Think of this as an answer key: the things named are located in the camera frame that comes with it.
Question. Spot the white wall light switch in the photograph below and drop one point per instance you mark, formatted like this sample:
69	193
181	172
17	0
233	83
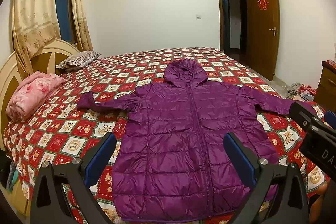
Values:
198	16

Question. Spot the clothes pile on floor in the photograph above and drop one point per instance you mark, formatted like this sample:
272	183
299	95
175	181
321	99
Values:
301	92

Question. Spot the cream wooden headboard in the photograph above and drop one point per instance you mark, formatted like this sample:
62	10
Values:
44	60

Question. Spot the brass door handle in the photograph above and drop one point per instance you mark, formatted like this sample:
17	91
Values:
273	30

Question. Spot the purple hooded down jacket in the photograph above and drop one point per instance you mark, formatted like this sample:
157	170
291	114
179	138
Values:
172	166

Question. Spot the person's right hand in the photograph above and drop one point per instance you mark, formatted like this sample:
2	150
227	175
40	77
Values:
316	207

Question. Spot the brown wooden door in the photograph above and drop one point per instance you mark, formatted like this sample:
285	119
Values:
262	46

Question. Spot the brown wooden dresser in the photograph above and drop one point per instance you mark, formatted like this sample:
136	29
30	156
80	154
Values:
326	92

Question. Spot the window with blue pane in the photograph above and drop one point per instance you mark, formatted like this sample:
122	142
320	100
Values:
66	21

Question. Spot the beige left curtain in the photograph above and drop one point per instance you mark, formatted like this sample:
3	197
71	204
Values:
34	25

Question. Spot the pink floral folded blanket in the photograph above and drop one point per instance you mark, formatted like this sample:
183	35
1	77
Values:
31	94

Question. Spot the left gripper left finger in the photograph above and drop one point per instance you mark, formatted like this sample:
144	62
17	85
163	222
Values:
50	204

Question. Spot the beige right curtain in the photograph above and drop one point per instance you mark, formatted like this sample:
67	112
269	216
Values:
81	28

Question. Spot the dark wooden door frame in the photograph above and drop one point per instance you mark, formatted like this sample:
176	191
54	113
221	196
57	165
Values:
233	27

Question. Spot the red paper door decoration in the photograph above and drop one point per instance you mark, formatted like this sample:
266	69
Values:
263	4

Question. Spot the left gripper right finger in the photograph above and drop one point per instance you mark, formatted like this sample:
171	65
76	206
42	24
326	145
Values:
277	192

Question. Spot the beige curtain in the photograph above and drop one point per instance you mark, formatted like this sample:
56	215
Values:
34	25
81	28

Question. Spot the striped grey pillow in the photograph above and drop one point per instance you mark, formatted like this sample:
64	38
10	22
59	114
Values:
78	61

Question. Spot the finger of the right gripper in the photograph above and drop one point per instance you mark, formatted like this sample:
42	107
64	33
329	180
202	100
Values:
330	119

